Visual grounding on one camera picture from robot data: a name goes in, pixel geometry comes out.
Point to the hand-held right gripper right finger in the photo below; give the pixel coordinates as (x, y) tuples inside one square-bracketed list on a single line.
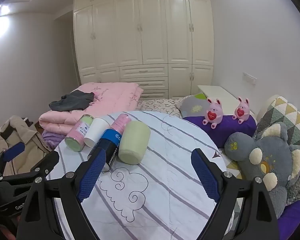
[(206, 177)]

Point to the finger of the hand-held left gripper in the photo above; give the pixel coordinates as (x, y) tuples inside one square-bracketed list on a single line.
[(13, 151), (46, 162)]

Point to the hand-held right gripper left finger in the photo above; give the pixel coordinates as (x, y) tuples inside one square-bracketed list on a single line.
[(90, 177)]

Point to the white cup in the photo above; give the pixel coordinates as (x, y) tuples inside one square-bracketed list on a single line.
[(96, 130)]

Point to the pale green cylinder cup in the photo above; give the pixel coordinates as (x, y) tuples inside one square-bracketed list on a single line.
[(133, 142)]

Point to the beige jacket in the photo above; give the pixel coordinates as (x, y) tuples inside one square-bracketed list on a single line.
[(27, 135)]

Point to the purple folded blanket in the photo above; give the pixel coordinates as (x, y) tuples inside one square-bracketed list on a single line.
[(51, 137)]

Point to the white striped bed cover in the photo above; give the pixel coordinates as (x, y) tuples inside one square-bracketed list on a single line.
[(165, 167)]

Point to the pink and green can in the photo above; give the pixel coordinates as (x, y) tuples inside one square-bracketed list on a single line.
[(77, 132)]

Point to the blue and pink can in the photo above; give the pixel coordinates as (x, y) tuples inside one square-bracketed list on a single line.
[(112, 140)]

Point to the purple pillow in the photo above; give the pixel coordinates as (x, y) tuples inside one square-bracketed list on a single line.
[(225, 130)]

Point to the grey plush toy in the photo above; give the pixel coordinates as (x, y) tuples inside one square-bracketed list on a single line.
[(260, 155)]

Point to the pink bunny toy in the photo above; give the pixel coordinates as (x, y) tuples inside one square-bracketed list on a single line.
[(242, 111), (213, 112)]

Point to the dark grey cloth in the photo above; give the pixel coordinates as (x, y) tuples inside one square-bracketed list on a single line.
[(72, 102)]

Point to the grey flower pillow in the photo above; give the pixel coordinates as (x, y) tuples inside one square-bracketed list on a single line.
[(192, 107)]

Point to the pink folded quilt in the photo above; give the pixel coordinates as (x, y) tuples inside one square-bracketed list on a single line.
[(110, 97)]

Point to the heart print sheet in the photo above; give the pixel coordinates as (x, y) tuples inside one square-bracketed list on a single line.
[(160, 105)]

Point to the white bedside shelf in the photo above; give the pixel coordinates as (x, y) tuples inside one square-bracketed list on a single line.
[(220, 92)]

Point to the purple bed sheet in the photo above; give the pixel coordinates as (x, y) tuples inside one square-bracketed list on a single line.
[(290, 217)]

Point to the triangle pattern quilted cushion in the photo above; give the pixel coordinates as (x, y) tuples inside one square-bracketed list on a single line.
[(285, 112)]

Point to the ceiling light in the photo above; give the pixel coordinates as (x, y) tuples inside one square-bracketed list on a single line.
[(5, 10)]

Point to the cream wardrobe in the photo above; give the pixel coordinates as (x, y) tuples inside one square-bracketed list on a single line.
[(142, 35)]

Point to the white wall switch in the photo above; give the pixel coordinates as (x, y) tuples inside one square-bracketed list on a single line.
[(249, 78)]

